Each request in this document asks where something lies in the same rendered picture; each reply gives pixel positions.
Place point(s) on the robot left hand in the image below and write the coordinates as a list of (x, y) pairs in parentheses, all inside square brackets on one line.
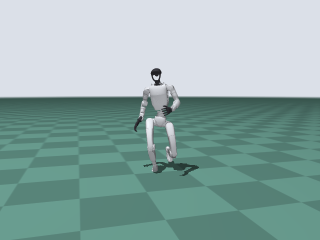
[(168, 110)]

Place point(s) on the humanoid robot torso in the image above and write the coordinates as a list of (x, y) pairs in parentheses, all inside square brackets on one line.
[(159, 96)]

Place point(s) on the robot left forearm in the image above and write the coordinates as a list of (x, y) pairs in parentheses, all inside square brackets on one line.
[(175, 105)]

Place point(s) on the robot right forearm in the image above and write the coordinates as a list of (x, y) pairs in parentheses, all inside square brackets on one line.
[(142, 111)]

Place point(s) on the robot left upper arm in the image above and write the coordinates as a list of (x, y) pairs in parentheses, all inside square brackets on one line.
[(173, 92)]

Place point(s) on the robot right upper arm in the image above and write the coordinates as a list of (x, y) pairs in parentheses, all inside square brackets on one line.
[(145, 96)]

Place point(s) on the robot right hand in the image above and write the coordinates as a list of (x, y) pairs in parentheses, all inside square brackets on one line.
[(137, 123)]

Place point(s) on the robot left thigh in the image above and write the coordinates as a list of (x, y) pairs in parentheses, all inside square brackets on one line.
[(170, 130)]

